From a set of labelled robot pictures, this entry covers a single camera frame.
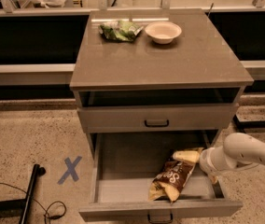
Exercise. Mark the black wheeled stand base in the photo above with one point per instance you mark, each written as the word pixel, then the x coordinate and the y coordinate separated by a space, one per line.
pixel 242 125

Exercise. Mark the white paper bowl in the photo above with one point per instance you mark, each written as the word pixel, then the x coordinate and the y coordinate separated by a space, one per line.
pixel 163 32

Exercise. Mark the grey cabinet with counter top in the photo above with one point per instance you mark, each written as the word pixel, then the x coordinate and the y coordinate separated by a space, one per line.
pixel 196 68

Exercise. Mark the brown sea salt chip bag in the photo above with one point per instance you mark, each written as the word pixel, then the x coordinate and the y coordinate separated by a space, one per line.
pixel 172 179

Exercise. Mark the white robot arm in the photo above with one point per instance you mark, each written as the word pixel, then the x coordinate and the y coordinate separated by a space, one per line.
pixel 238 152

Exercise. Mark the open grey middle drawer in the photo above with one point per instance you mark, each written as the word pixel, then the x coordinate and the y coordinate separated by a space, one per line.
pixel 125 165

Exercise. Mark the green chip bag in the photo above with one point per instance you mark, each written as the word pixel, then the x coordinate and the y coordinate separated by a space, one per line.
pixel 120 30

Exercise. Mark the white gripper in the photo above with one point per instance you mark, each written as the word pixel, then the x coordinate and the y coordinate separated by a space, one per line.
pixel 205 161

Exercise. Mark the black drawer handle lower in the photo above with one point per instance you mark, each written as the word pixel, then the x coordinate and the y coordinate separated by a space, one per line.
pixel 160 219

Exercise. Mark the closed grey upper drawer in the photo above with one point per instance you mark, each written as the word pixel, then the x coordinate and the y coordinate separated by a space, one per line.
pixel 122 119

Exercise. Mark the blue tape X mark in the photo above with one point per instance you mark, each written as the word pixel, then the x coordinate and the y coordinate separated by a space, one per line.
pixel 70 170

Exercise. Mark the black drawer handle upper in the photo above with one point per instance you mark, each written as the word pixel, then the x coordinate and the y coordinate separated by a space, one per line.
pixel 156 123

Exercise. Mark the black drawer handle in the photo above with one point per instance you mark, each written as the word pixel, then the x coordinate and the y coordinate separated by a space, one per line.
pixel 160 219
pixel 156 123

